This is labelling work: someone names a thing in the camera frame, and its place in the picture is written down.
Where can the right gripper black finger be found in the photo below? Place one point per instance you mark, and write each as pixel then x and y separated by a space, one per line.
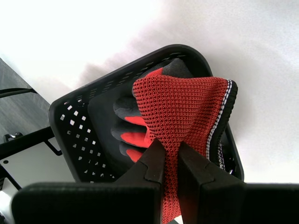
pixel 245 203
pixel 93 203

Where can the black metal frame bar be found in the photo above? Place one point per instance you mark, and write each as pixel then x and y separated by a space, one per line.
pixel 23 142

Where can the thin black rod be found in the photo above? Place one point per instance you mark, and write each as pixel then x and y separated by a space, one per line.
pixel 14 91

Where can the red knit work glove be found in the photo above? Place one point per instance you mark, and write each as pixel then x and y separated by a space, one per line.
pixel 182 105

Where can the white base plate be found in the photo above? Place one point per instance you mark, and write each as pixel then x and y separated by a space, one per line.
pixel 35 166

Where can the black perforated plastic basket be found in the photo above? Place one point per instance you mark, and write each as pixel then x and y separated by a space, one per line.
pixel 196 57

